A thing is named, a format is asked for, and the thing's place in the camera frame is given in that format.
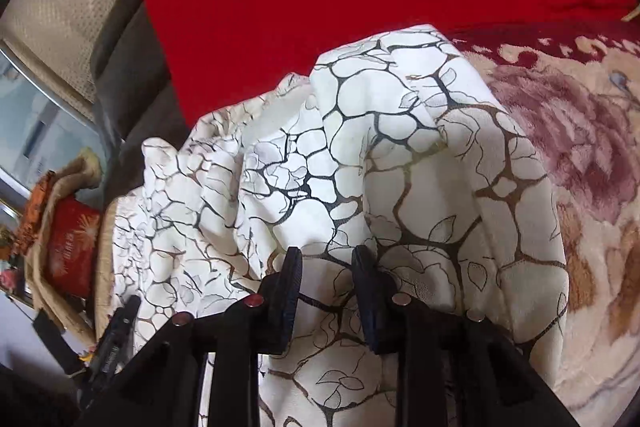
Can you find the beige coat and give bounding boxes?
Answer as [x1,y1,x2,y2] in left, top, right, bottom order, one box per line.
[29,148,112,348]

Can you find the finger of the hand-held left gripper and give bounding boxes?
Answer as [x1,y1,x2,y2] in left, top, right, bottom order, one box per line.
[92,294,142,375]

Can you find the red gift box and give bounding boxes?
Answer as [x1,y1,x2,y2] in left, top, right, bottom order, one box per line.
[46,199,104,299]

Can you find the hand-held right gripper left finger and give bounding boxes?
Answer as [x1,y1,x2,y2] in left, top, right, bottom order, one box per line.
[75,247,305,427]

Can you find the floral red beige blanket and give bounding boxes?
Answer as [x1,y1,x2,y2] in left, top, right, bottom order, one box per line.
[440,19,640,427]

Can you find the silver refrigerator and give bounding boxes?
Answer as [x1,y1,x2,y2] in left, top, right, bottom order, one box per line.
[0,42,110,208]

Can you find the white crackle print jacket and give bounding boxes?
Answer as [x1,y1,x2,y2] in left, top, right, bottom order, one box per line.
[107,24,569,427]

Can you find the dark brown sofa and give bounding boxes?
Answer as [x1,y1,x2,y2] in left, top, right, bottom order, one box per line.
[91,0,193,200]

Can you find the beige dotted curtain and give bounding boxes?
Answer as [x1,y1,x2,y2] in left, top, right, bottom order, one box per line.
[0,0,173,120]

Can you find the orange patterned cloth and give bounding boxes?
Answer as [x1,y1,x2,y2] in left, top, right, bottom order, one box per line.
[14,171,60,254]

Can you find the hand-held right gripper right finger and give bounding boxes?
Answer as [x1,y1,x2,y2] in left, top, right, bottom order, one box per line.
[350,244,581,427]

